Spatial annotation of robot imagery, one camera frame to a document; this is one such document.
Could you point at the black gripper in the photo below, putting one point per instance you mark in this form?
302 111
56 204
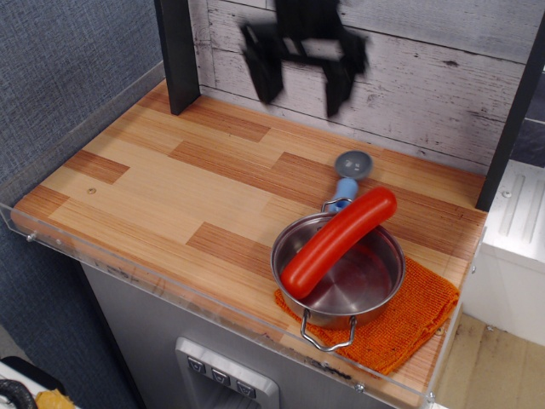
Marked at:
268 43

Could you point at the blue and grey toy spoon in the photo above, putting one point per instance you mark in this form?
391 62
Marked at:
352 167

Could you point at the red toy sausage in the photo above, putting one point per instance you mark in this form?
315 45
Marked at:
334 239

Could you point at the orange knitted cloth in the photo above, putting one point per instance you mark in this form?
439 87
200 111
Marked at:
422 305

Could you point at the silver toy fridge cabinet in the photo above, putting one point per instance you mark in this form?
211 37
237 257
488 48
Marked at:
146 328

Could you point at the white toy sink unit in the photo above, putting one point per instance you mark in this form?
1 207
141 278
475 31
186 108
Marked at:
505 284

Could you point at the grey dispenser button panel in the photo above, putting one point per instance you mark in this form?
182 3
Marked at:
215 381

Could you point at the steel pot with handles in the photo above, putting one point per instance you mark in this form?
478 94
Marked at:
353 292

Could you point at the black right vertical post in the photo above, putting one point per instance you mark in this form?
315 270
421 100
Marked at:
521 102

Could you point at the clear acrylic guard rail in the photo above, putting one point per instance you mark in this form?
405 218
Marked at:
191 223

